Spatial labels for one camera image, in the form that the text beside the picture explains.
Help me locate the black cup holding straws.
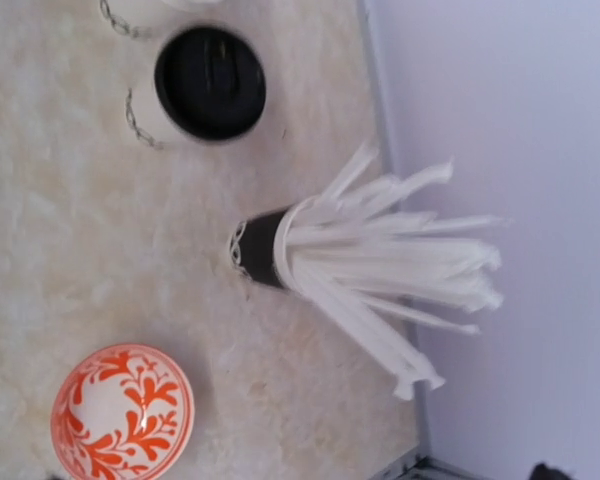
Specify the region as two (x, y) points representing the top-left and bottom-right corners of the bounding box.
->
(228, 207), (289, 290)

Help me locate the red floral bowl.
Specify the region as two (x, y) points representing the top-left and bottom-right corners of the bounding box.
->
(50, 343), (195, 480)

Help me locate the stack of white paper cups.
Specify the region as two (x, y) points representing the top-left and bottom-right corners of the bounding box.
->
(98, 0), (221, 40)

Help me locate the bundle of wrapped white straws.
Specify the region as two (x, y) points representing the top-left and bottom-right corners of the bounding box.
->
(273, 145), (504, 401)

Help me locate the black coffee cup lid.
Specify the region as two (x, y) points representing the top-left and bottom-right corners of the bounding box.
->
(153, 24), (267, 142)

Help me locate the white paper coffee cup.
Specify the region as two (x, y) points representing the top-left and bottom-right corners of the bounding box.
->
(124, 82), (191, 150)

